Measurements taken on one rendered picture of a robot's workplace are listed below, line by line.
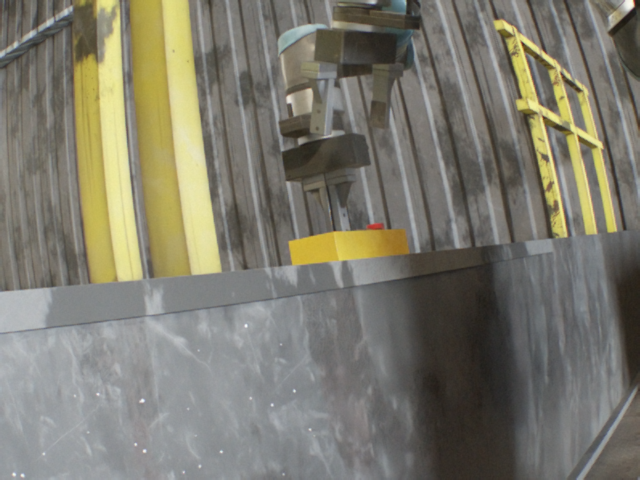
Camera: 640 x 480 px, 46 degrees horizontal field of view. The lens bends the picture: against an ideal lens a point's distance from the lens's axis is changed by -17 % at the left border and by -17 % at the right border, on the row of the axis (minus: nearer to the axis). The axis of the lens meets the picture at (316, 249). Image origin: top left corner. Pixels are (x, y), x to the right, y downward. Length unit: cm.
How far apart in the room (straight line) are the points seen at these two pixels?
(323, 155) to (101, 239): 49
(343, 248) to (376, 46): 30
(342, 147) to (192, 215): 39
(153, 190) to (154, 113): 10
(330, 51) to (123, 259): 39
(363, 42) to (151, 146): 32
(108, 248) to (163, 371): 23
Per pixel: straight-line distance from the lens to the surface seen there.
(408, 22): 115
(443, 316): 146
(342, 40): 115
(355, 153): 137
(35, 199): 710
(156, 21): 112
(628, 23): 159
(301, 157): 142
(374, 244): 137
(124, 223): 105
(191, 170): 108
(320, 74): 113
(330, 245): 127
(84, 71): 109
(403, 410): 129
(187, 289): 90
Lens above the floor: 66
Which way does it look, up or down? 3 degrees up
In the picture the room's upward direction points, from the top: 10 degrees counter-clockwise
